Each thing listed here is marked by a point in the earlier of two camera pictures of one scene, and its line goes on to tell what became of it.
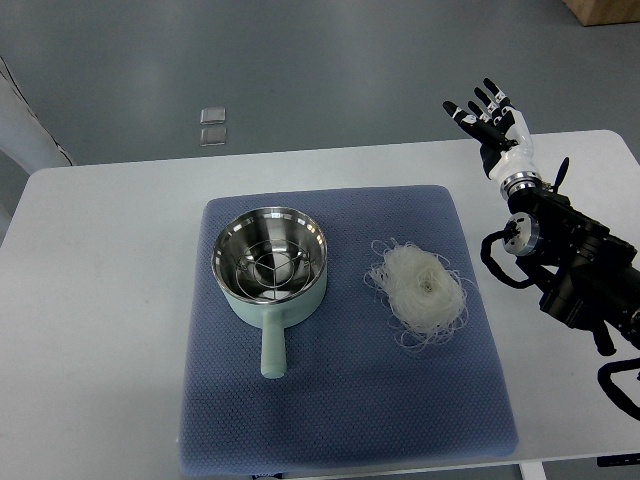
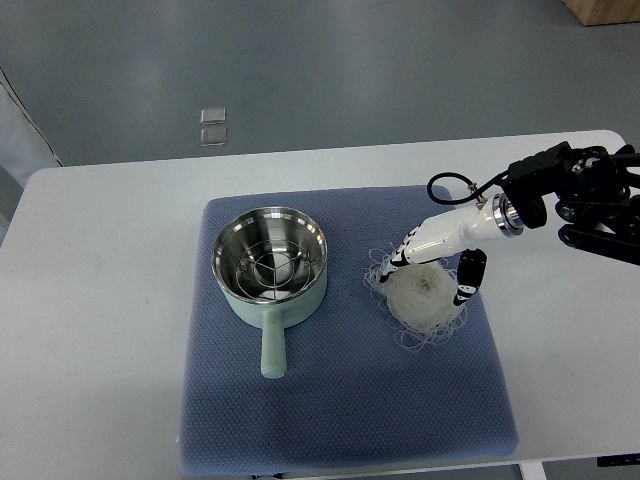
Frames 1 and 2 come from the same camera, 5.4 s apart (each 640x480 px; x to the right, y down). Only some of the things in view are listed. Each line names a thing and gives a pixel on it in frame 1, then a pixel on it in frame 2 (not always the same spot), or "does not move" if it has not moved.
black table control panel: [618, 460] does not move
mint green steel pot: [271, 267] does not move
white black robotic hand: [506, 142] to [449, 234]
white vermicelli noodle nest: [423, 295] does not move
